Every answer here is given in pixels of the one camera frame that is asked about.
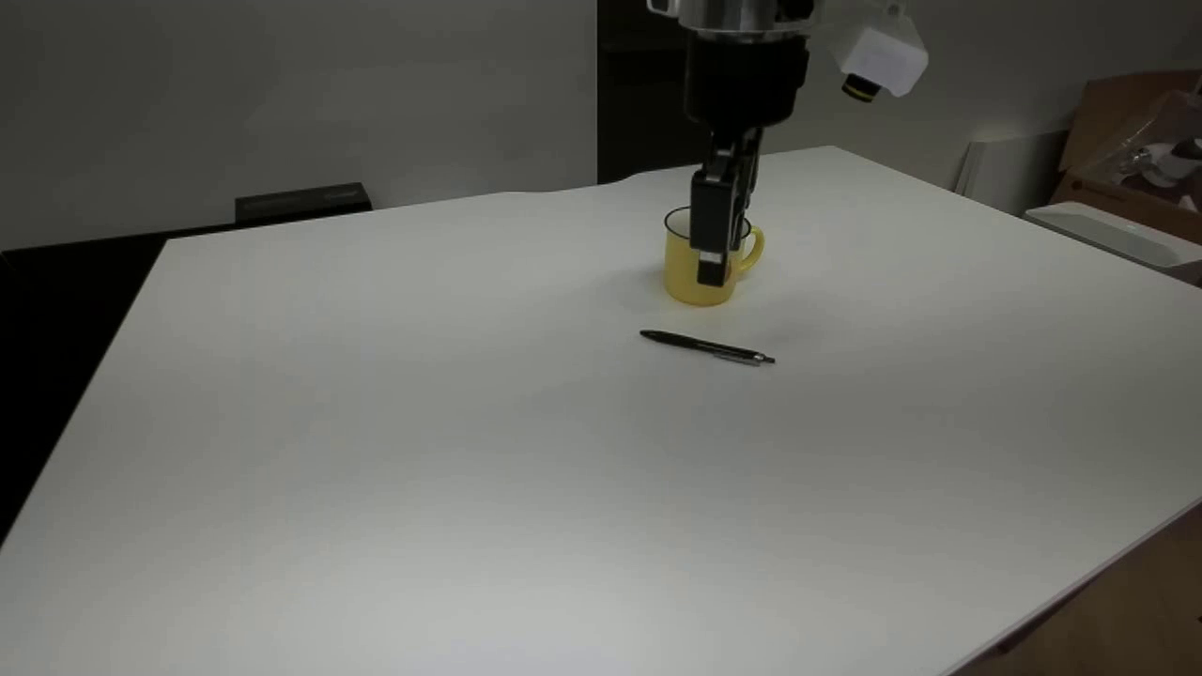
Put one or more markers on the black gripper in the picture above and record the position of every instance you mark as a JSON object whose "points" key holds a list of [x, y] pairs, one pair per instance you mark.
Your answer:
{"points": [[745, 79]]}

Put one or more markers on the black ballpoint pen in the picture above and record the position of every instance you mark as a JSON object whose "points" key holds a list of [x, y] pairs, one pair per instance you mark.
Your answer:
{"points": [[700, 345]]}

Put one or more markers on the yellow enamel mug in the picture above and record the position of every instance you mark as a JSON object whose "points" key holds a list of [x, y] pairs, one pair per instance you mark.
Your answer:
{"points": [[680, 280]]}

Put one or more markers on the dark vertical pillar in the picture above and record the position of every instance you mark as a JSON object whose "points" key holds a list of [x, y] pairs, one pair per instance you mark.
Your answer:
{"points": [[640, 88]]}

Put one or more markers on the white plastic bin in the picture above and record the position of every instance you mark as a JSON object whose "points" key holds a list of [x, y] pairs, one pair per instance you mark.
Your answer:
{"points": [[1009, 164]]}

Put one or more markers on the flat white tray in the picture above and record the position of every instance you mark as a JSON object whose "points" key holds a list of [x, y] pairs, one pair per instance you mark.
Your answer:
{"points": [[1113, 231]]}

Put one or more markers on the brown cardboard box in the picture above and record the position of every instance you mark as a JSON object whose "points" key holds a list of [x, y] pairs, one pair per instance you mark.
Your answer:
{"points": [[1113, 127]]}

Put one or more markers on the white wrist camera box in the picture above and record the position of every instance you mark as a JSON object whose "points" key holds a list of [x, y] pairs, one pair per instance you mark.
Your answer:
{"points": [[889, 57]]}

